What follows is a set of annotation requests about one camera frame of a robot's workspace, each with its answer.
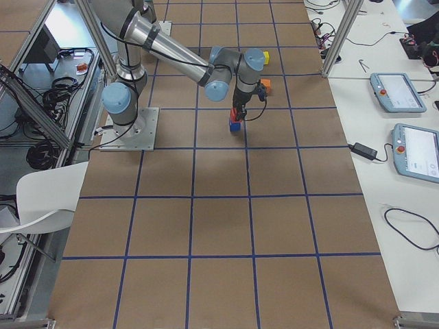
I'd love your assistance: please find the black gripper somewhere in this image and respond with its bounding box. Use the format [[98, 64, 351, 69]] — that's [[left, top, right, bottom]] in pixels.
[[233, 90, 250, 122]]

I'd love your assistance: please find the red block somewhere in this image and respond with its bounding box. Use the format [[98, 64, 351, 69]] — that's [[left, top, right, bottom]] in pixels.
[[230, 108, 241, 123]]

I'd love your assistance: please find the blue block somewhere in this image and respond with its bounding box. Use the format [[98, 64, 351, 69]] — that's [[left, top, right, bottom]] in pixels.
[[229, 120, 241, 133]]

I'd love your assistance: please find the orange block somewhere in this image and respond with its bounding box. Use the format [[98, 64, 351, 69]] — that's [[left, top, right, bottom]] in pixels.
[[260, 79, 272, 95]]

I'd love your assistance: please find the yellow block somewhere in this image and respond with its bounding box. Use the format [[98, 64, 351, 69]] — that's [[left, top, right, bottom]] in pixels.
[[263, 51, 270, 65]]

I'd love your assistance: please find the black power adapter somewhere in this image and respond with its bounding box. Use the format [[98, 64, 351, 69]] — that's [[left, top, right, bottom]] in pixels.
[[348, 143, 377, 160]]

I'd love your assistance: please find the allen key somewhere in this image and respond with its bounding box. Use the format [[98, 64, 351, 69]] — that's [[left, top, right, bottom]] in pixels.
[[358, 59, 369, 73]]

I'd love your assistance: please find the far teach pendant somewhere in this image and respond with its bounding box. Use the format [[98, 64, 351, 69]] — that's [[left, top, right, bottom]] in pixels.
[[370, 73, 427, 113]]

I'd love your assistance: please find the teach pendant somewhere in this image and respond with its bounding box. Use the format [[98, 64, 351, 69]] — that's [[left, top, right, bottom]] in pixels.
[[392, 123, 438, 183], [370, 73, 427, 113]]

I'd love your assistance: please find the orange snack packet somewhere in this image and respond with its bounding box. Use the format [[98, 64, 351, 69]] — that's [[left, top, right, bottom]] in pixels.
[[76, 62, 88, 75]]

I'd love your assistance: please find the near teach pendant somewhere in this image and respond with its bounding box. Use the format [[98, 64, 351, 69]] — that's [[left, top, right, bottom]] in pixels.
[[392, 123, 438, 183]]

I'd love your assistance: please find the white chair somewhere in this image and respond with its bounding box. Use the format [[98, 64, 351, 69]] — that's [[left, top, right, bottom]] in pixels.
[[1, 162, 88, 234]]

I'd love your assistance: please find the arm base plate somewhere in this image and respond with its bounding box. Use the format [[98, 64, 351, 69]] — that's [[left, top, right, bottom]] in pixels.
[[99, 108, 160, 151], [156, 21, 172, 37]]

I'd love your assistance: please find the aluminium frame post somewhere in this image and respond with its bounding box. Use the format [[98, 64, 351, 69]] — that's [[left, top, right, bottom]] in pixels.
[[321, 0, 364, 77]]

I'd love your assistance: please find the black cable loop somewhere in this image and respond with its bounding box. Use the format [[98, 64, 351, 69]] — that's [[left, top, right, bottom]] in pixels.
[[383, 207, 439, 251]]

